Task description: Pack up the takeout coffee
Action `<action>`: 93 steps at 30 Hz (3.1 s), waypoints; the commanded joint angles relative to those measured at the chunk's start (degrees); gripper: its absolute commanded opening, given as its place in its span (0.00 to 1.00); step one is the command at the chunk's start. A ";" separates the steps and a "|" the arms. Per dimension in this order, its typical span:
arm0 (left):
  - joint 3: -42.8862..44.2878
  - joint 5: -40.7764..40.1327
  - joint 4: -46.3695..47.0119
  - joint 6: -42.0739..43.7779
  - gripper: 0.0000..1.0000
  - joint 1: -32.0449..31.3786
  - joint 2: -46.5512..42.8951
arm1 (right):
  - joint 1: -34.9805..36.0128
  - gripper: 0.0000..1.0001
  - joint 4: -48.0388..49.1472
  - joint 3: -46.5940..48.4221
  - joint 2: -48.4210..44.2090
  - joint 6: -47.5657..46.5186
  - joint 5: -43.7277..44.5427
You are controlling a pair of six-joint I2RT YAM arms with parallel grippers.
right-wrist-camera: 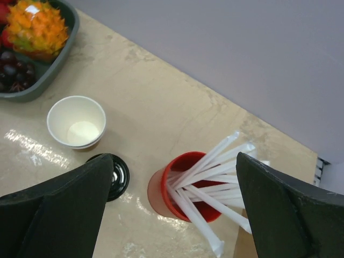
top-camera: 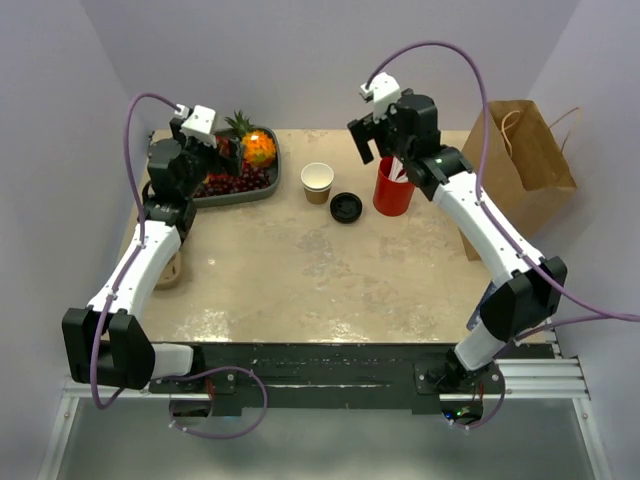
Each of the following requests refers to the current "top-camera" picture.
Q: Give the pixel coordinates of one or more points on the cardboard cup carrier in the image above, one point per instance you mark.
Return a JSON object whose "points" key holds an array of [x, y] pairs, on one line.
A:
{"points": [[171, 274]]}

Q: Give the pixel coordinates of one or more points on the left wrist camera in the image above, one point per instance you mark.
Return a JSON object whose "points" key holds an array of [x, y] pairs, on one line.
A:
{"points": [[199, 122]]}

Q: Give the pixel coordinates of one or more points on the aluminium frame rail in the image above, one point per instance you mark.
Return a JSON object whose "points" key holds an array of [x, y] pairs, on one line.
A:
{"points": [[528, 416]]}

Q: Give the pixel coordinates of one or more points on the grey fruit tray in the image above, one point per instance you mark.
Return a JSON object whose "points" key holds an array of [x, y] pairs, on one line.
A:
{"points": [[275, 174]]}

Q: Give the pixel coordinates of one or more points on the orange toy pineapple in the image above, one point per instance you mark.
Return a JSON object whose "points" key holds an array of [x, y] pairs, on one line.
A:
{"points": [[259, 147]]}

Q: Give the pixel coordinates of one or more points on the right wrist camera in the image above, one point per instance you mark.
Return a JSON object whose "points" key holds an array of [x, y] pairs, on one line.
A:
{"points": [[381, 92]]}

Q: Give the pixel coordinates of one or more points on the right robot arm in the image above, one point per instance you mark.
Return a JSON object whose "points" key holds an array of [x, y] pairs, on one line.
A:
{"points": [[523, 297]]}

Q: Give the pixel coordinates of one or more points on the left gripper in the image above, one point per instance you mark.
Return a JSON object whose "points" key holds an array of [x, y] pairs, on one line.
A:
{"points": [[231, 165]]}

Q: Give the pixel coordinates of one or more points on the blue razor package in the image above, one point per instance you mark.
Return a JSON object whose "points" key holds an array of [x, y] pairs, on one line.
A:
{"points": [[476, 314]]}

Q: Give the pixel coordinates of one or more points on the brown paper bag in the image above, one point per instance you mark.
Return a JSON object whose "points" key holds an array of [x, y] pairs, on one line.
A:
{"points": [[526, 173]]}

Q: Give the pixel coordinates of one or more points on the red plastic cup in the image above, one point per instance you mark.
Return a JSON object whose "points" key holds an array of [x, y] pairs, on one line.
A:
{"points": [[391, 198]]}

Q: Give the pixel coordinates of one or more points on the dark grape bunch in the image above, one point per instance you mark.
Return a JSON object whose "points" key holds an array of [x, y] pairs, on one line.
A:
{"points": [[250, 179]]}

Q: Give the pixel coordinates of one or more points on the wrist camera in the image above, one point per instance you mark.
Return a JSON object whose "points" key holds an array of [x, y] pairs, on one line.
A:
{"points": [[199, 122], [381, 92]]}

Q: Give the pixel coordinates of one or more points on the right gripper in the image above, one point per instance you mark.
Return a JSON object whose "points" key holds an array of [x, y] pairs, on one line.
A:
{"points": [[368, 129]]}

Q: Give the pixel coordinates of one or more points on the brown paper cup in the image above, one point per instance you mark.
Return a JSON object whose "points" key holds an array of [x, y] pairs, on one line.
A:
{"points": [[317, 179]]}

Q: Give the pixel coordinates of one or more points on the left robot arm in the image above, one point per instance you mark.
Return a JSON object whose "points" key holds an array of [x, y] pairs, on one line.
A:
{"points": [[105, 342]]}

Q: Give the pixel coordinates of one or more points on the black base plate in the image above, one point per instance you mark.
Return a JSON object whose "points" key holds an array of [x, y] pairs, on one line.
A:
{"points": [[350, 376]]}

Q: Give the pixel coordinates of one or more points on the black cup lid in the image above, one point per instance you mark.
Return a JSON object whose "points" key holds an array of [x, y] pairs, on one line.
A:
{"points": [[346, 207]]}

